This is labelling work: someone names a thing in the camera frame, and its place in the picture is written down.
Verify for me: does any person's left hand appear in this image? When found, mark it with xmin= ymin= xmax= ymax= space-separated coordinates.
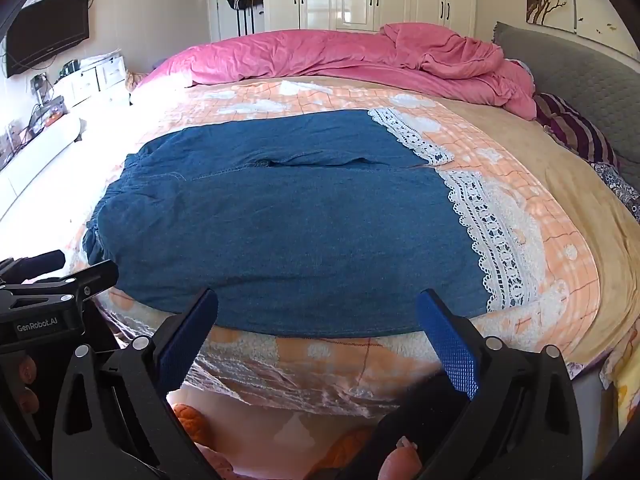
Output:
xmin=10 ymin=352 xmax=43 ymax=418

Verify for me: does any white drawer cabinet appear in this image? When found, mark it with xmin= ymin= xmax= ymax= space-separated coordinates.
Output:
xmin=70 ymin=52 xmax=127 ymax=107

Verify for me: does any black wall television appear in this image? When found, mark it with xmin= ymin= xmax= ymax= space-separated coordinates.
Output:
xmin=5 ymin=0 xmax=92 ymax=79

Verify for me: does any tan bed sheet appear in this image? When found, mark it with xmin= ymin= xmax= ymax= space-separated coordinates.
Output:
xmin=435 ymin=95 xmax=640 ymax=366

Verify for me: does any grey quilted headboard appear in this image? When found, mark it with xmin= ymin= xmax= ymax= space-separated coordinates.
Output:
xmin=492 ymin=21 xmax=640 ymax=191

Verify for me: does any yellow cartoon printed sheet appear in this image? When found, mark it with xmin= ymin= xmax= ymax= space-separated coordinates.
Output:
xmin=599 ymin=320 xmax=640 ymax=438

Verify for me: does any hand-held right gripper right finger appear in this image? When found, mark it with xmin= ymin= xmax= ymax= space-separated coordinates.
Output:
xmin=415 ymin=287 xmax=583 ymax=480

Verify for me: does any orange bear printed blanket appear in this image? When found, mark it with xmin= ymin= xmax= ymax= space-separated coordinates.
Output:
xmin=65 ymin=77 xmax=601 ymax=411

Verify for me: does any blue floral pillow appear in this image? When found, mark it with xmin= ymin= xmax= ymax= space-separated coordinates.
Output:
xmin=590 ymin=160 xmax=640 ymax=221

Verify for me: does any white low console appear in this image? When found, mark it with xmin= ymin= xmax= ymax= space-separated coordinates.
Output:
xmin=0 ymin=110 xmax=85 ymax=222

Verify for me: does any pink duvet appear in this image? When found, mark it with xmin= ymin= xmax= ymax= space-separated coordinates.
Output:
xmin=135 ymin=22 xmax=538 ymax=121

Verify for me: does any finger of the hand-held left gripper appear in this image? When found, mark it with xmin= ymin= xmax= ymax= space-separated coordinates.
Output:
xmin=0 ymin=259 xmax=121 ymax=311
xmin=0 ymin=249 xmax=67 ymax=283

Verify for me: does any pink orange floor mat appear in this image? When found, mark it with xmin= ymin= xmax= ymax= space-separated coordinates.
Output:
xmin=167 ymin=387 xmax=401 ymax=480

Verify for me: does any purple striped pillow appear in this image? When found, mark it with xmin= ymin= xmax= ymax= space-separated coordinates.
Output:
xmin=534 ymin=92 xmax=618 ymax=168

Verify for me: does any blue denim pants lace trim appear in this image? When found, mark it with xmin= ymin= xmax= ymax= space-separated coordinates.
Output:
xmin=82 ymin=109 xmax=543 ymax=338

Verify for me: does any white door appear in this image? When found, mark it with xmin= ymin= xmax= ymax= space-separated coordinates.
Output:
xmin=207 ymin=0 xmax=301 ymax=42

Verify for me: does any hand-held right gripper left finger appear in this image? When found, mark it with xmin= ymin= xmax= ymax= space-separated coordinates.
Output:
xmin=52 ymin=287 xmax=221 ymax=480

